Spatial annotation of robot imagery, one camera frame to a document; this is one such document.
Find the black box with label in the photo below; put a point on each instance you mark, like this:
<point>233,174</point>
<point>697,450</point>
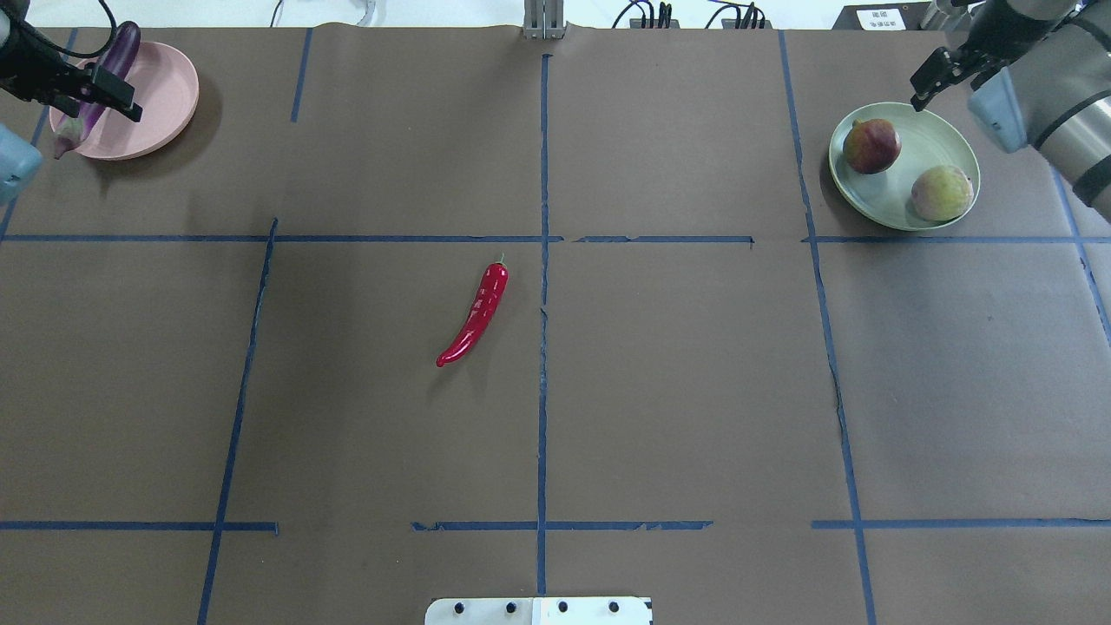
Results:
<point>886,16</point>

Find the light green plate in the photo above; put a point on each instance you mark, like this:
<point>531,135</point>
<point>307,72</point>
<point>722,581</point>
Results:
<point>927,141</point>

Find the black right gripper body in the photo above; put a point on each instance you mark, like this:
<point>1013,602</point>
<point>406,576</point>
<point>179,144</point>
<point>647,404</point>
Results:
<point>998,32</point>

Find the red pomegranate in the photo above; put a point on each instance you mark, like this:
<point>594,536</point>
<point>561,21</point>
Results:
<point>872,146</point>

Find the red chili pepper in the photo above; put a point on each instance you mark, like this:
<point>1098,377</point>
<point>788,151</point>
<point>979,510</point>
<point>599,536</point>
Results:
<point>488,297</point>

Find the pink plate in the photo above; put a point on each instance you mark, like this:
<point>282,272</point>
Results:
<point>166,87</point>

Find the purple eggplant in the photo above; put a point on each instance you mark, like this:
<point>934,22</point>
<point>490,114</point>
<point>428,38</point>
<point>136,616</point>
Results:
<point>108,90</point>

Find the yellow green mango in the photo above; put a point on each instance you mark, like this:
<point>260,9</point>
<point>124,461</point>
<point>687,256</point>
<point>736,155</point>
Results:
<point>942,193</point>

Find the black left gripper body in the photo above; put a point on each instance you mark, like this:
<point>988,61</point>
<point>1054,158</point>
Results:
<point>35,68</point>

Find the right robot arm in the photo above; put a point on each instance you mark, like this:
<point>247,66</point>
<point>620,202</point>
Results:
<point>1039,72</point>

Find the white metal base plate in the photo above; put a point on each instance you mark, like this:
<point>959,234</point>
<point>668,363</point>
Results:
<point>541,610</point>

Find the grey metal bracket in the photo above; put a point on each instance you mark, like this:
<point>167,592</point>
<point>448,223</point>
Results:
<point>544,20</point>

